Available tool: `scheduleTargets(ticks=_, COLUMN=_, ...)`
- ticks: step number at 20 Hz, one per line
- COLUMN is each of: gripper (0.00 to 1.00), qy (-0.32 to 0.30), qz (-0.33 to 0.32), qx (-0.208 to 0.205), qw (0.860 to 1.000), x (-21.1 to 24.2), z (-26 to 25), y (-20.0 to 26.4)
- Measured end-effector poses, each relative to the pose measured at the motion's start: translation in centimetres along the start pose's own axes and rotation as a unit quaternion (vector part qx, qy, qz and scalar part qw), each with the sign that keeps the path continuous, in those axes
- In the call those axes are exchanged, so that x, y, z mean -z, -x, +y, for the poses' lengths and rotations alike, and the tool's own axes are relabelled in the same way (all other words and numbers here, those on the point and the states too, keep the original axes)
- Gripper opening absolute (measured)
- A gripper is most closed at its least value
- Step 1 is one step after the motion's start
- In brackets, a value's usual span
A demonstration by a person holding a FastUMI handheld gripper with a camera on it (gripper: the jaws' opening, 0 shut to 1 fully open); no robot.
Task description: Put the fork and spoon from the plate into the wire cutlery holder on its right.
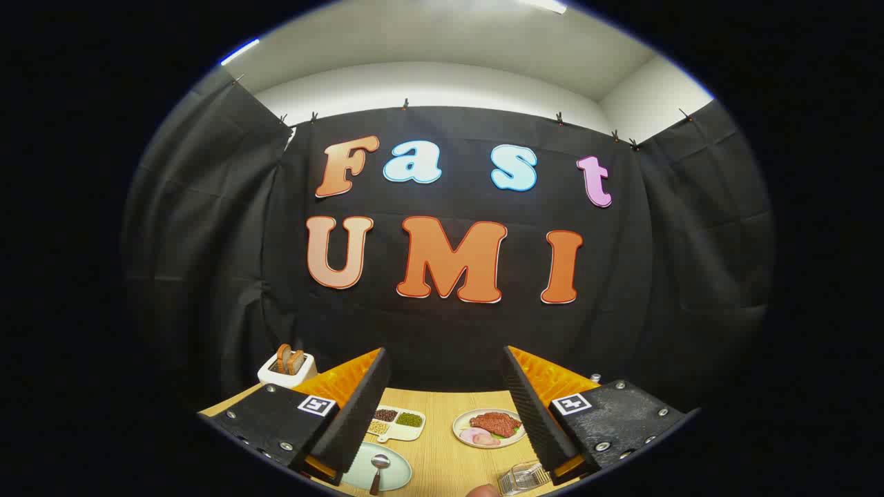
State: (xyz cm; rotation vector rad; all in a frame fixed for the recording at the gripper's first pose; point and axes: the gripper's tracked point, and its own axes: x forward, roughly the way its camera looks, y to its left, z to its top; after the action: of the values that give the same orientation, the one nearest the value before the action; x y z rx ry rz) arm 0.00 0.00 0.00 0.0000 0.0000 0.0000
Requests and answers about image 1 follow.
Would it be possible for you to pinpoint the beige round plate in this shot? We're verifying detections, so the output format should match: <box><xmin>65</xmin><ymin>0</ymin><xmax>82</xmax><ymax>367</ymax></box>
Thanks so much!
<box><xmin>452</xmin><ymin>408</ymin><xmax>527</xmax><ymax>449</ymax></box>

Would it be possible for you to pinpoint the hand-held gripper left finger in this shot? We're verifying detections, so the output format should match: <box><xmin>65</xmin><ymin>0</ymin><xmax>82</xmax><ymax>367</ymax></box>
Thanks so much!
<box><xmin>199</xmin><ymin>347</ymin><xmax>392</xmax><ymax>487</ymax></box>

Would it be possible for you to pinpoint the light blue plate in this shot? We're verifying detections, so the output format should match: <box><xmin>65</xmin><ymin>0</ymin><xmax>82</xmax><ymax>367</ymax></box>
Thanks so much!
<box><xmin>341</xmin><ymin>442</ymin><xmax>413</xmax><ymax>492</ymax></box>

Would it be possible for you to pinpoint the metal wire basket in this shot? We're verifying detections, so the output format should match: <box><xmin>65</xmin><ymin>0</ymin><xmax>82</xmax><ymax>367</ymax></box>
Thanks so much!
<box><xmin>497</xmin><ymin>461</ymin><xmax>552</xmax><ymax>496</ymax></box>

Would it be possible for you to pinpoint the red meat slab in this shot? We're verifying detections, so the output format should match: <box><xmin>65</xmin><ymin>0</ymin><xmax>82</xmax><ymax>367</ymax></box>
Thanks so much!
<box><xmin>470</xmin><ymin>412</ymin><xmax>522</xmax><ymax>438</ymax></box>

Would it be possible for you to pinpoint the white toaster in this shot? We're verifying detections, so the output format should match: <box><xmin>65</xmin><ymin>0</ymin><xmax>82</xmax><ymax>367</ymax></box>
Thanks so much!
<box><xmin>258</xmin><ymin>351</ymin><xmax>318</xmax><ymax>389</ymax></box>

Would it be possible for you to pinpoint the metal spoon wooden handle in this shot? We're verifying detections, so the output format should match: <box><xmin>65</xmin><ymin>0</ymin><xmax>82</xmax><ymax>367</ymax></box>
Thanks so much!
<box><xmin>369</xmin><ymin>454</ymin><xmax>392</xmax><ymax>496</ymax></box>

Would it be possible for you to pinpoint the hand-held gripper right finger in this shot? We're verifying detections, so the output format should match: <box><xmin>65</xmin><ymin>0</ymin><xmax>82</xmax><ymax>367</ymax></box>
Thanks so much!
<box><xmin>502</xmin><ymin>345</ymin><xmax>700</xmax><ymax>487</ymax></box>

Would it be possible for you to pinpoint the white divided dish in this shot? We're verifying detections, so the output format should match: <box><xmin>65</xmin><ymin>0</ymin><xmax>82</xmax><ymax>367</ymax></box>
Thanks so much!
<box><xmin>368</xmin><ymin>405</ymin><xmax>426</xmax><ymax>443</ymax></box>

